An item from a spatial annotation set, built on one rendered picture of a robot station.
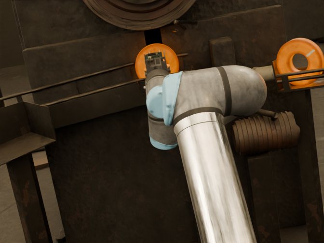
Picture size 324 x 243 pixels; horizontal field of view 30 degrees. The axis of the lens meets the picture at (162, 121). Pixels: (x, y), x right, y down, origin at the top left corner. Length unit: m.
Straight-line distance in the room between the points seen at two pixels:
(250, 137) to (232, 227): 0.87
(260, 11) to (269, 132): 0.46
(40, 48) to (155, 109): 0.60
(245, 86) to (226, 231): 0.34
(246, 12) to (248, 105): 0.89
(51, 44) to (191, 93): 1.05
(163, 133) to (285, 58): 0.48
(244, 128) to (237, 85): 0.72
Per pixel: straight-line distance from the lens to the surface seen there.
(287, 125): 2.08
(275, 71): 2.06
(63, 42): 2.28
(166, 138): 1.91
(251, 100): 1.39
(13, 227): 3.02
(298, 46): 2.03
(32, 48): 2.27
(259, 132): 2.06
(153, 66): 1.97
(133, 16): 2.10
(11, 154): 1.98
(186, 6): 2.11
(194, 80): 1.34
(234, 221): 1.23
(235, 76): 1.36
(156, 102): 1.84
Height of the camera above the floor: 1.12
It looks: 15 degrees down
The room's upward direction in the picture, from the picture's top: 10 degrees counter-clockwise
